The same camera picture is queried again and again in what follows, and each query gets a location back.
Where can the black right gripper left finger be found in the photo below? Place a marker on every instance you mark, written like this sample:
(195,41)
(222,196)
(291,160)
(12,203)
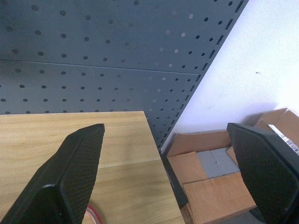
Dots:
(70,172)

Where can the open brown cardboard box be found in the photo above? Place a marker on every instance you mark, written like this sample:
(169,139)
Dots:
(208,184)

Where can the grey pegboard panel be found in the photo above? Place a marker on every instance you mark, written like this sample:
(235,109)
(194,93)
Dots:
(112,58)

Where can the brown cardboard box with label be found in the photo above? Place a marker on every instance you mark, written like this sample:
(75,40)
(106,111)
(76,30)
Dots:
(280,123)

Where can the grey metal sheets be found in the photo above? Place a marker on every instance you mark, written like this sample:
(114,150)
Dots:
(217,163)

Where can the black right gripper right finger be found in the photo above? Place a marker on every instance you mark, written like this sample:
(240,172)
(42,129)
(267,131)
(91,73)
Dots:
(264,172)

